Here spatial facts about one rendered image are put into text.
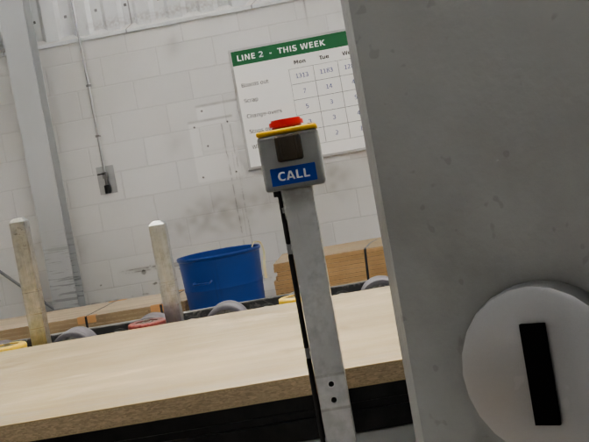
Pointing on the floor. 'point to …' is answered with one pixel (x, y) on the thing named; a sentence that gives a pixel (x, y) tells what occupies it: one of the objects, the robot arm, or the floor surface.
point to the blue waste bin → (223, 275)
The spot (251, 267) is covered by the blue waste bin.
